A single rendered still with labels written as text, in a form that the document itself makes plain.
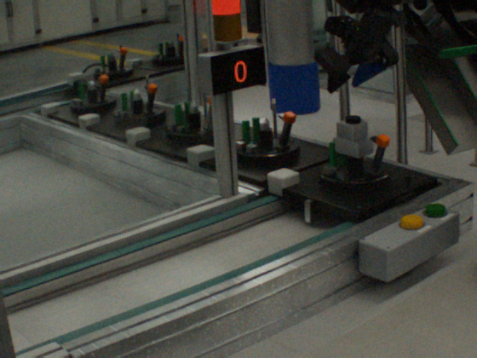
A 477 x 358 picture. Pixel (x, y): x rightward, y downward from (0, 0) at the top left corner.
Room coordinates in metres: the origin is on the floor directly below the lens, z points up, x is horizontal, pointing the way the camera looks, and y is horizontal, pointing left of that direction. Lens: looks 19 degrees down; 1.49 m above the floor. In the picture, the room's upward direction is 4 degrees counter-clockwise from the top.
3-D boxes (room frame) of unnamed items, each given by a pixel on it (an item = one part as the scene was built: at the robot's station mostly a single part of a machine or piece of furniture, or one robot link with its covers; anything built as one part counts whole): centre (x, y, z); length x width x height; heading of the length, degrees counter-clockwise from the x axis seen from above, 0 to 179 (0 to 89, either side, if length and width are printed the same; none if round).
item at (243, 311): (1.19, -0.11, 0.91); 0.89 x 0.06 x 0.11; 129
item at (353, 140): (1.48, -0.22, 1.06); 0.08 x 0.04 x 0.07; 39
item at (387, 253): (1.25, -0.29, 0.93); 0.21 x 0.07 x 0.06; 129
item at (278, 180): (1.49, -0.09, 0.97); 0.05 x 0.05 x 0.04; 39
